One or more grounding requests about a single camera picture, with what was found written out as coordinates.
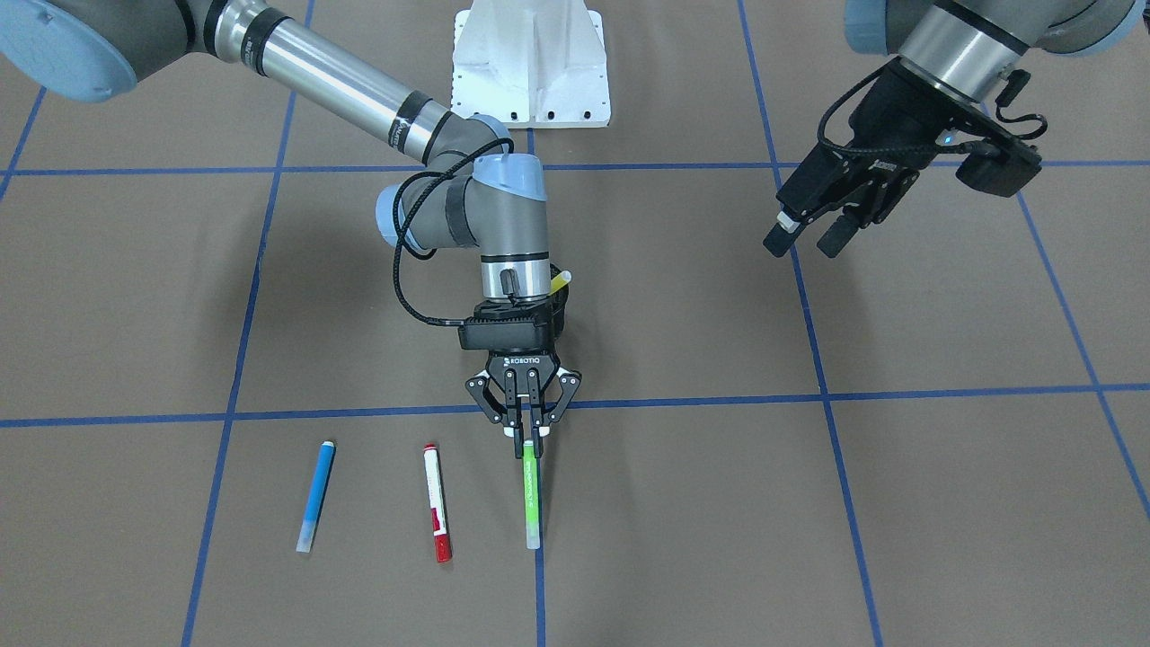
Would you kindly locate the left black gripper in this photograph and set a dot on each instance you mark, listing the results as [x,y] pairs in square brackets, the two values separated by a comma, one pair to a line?
[885,121]

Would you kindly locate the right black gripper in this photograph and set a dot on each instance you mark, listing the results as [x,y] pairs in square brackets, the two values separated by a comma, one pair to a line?
[522,362]

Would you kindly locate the yellow highlighter pen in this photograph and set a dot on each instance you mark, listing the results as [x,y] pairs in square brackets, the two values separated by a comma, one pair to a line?
[560,281]

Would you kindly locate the red marker pen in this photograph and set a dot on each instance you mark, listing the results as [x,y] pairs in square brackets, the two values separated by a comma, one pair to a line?
[437,503]

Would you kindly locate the green highlighter pen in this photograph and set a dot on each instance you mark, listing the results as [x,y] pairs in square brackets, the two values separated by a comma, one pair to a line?
[531,496]

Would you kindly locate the blue marker pen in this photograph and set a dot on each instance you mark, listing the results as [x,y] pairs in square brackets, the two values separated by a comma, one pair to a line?
[315,499]

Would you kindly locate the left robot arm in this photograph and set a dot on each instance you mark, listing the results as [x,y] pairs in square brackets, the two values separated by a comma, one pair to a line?
[952,67]

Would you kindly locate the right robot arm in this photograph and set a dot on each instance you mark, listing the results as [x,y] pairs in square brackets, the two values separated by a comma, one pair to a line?
[473,190]

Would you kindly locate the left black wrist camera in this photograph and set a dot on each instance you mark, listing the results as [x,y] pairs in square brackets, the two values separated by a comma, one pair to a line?
[1000,170]

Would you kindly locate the white pedestal column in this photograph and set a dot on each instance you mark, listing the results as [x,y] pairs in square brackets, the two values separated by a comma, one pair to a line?
[531,64]

